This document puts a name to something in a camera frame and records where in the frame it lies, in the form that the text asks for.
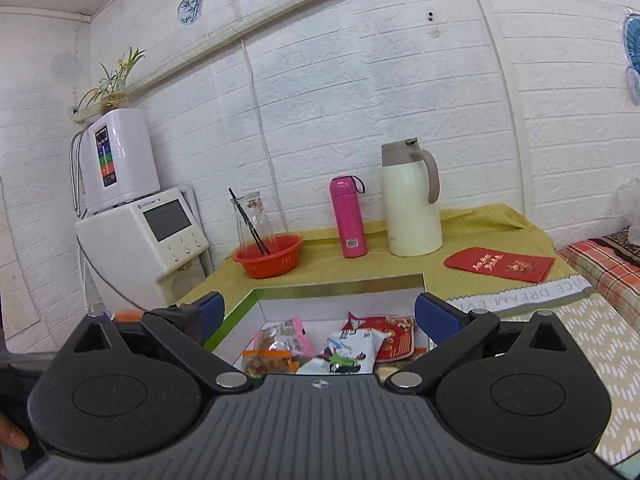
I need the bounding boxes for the clear nut packet orange ends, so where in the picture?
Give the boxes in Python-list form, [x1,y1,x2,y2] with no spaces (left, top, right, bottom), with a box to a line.
[242,350,301,376]

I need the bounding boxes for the clear plastic bag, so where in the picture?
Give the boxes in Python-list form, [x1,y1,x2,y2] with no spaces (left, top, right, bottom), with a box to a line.
[612,175,640,241]

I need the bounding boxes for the cream thermos jug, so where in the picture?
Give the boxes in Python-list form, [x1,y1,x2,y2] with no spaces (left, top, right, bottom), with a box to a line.
[381,137,444,257]

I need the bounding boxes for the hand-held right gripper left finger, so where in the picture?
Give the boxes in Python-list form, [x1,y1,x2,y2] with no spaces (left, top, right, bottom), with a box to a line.
[66,292,252,395]

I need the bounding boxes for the pink seed packet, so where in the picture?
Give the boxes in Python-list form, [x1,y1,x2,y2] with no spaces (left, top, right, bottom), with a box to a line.
[252,316,313,358]

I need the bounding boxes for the beige wall pipe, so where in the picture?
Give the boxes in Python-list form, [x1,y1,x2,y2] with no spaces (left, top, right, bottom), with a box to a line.
[74,0,473,123]

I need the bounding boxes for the metal ionizer hoses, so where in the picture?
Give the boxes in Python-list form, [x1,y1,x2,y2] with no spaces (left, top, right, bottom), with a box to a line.
[70,129,89,219]

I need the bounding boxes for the white wall pipe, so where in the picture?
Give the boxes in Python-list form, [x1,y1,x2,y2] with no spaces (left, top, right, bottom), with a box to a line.
[462,0,532,217]

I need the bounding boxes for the black straw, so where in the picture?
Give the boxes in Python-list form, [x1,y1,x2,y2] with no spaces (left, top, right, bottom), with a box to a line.
[240,207,272,255]
[229,188,267,256]

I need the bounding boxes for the potted plant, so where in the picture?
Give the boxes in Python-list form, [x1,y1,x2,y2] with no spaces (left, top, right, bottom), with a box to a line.
[75,46,148,113]

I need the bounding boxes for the round bamboo wall plate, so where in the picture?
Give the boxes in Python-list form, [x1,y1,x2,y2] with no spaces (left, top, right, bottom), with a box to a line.
[177,0,204,26]

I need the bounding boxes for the large blue round wall decoration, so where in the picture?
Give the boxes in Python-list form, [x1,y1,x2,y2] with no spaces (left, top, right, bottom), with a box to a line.
[622,8,640,74]

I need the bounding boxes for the patterned tablecloth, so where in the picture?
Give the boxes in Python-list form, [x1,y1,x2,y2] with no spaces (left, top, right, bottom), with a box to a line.
[445,277,640,466]

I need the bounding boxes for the white snack packet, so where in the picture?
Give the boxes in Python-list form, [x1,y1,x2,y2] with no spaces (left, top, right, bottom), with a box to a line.
[297,327,388,375]

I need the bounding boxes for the yellow cloth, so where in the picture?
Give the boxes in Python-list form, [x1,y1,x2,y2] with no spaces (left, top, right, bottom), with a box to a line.
[175,203,581,311]

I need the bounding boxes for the glass carafe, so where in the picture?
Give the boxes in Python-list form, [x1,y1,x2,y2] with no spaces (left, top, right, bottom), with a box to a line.
[230,191,282,256]

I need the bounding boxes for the white wall cable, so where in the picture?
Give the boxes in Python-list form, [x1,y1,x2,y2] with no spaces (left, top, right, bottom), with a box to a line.
[220,0,292,235]

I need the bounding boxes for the plaid cloth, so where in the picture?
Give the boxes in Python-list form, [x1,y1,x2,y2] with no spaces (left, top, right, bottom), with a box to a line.
[557,225,640,336]

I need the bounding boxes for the white water ionizer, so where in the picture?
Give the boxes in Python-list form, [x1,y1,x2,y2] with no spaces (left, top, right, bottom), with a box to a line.
[80,108,162,216]

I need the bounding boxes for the white water dispenser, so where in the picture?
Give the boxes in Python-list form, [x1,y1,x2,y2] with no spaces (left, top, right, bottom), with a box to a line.
[75,186,211,311]

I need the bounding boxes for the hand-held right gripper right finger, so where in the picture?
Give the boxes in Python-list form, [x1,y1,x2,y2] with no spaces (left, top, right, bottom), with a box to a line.
[385,292,576,392]

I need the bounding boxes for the red envelope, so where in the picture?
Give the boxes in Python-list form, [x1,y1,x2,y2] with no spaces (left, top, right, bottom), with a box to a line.
[443,247,557,283]

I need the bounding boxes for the pink bottle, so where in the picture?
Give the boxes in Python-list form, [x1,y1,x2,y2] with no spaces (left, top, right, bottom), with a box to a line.
[328,175,369,259]

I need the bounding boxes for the red snack pouch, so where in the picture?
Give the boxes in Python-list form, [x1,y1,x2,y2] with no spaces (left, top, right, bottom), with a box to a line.
[342,311,417,363]

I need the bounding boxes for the red plastic basket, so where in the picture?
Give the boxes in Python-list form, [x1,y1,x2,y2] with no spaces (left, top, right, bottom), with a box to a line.
[232,234,304,280]

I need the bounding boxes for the person's left hand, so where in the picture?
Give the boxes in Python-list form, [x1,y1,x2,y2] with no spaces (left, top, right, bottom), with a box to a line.
[0,412,30,451]

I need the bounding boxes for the grey hose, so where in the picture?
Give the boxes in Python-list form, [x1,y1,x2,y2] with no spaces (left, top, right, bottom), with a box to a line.
[77,232,147,312]

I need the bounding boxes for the green cardboard box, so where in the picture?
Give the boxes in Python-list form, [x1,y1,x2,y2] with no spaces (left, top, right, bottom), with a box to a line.
[202,272,438,378]

